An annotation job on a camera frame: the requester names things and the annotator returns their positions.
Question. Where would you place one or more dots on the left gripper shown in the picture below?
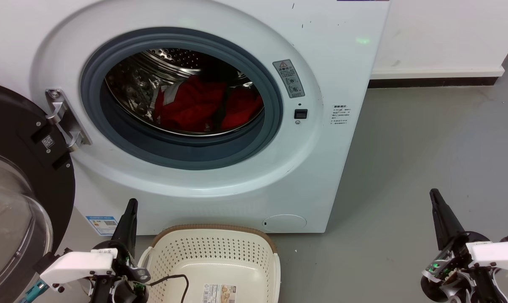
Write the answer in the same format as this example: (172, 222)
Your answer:
(125, 275)

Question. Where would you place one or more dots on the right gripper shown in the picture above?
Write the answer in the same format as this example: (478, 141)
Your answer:
(452, 269)

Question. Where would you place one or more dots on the red garment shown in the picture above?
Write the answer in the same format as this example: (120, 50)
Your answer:
(195, 107)

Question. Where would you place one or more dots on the cream plastic laundry basket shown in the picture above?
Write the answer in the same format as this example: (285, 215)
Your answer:
(220, 261)

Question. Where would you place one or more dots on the black round washer door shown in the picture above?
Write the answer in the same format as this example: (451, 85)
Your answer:
(35, 176)

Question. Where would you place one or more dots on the printed product label card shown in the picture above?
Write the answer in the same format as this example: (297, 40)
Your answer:
(219, 293)

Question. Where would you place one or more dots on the steel washing machine drum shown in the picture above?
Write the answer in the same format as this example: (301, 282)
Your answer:
(136, 84)

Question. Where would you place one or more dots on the blue energy label sticker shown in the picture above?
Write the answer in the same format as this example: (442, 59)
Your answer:
(103, 224)

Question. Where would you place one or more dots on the grey rubber door gasket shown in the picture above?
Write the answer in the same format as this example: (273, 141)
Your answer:
(182, 149)

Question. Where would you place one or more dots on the white QR code sticker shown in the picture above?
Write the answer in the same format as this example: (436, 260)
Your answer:
(48, 141)

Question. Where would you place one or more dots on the metal door hinge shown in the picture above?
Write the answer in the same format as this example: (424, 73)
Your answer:
(64, 120)

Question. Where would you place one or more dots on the white front-load washing machine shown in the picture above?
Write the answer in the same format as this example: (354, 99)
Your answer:
(330, 168)

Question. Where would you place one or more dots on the white and black baseboard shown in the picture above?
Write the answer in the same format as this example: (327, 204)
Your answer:
(435, 77)

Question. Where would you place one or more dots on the small printed text sticker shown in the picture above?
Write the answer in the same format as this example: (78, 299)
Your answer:
(340, 115)

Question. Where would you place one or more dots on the round filter cover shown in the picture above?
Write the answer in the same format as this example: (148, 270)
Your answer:
(284, 223)

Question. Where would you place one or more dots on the black door latch socket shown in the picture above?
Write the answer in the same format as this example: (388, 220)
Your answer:
(300, 113)

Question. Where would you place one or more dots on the grey warning label sticker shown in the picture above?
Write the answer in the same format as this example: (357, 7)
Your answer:
(288, 78)

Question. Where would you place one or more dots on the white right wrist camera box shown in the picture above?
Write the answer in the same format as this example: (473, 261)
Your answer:
(496, 254)

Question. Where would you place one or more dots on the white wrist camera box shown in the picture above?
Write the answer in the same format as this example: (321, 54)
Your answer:
(496, 254)
(75, 265)

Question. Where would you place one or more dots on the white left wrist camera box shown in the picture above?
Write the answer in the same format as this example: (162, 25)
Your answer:
(75, 265)

